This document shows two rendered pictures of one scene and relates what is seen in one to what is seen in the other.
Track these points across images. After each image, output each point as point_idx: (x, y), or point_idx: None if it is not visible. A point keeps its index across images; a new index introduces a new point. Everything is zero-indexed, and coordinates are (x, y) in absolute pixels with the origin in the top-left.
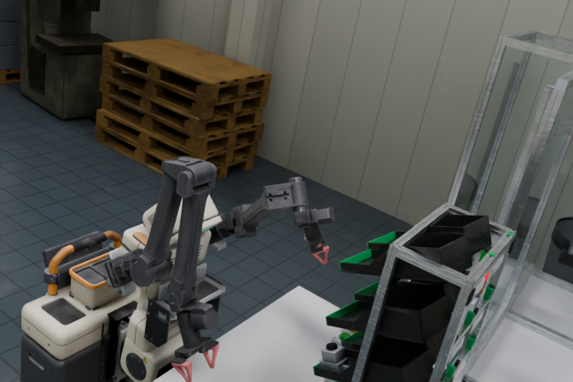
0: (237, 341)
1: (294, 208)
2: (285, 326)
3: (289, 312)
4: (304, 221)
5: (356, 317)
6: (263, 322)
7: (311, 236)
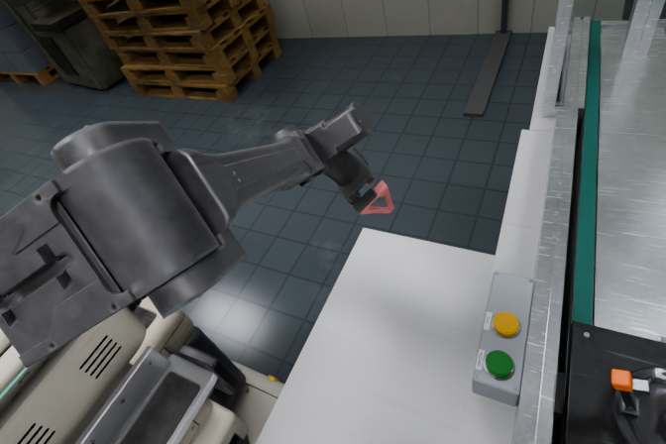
0: (293, 428)
1: (149, 297)
2: (368, 337)
3: (365, 297)
4: (301, 178)
5: None
6: (328, 349)
7: (341, 178)
